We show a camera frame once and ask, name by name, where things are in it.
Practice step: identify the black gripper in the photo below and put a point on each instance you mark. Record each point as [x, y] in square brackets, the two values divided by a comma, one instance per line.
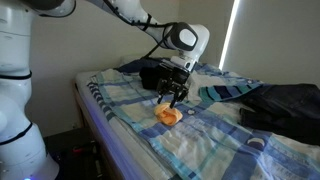
[180, 77]

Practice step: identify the orange towel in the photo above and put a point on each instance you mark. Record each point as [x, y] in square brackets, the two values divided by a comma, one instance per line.
[167, 115]

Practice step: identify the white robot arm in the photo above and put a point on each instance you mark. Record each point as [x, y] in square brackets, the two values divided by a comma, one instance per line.
[23, 154]

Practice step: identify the black folded garment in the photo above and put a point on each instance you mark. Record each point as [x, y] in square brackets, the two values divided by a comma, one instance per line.
[158, 78]

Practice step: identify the white cloth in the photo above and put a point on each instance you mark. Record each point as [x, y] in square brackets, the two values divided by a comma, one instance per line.
[196, 81]

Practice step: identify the dark blue pillow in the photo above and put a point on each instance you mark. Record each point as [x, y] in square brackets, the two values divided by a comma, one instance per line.
[136, 65]

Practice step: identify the blue teal striped cloth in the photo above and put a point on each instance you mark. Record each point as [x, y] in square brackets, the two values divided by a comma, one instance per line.
[221, 93]

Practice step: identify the blue plaid bed sheet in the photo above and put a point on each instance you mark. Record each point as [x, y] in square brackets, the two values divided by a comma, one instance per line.
[208, 143]

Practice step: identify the white mattress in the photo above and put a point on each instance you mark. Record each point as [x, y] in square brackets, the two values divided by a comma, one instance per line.
[126, 156]

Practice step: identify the dark blue jeans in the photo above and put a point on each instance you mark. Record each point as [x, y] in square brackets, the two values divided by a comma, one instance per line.
[292, 111]

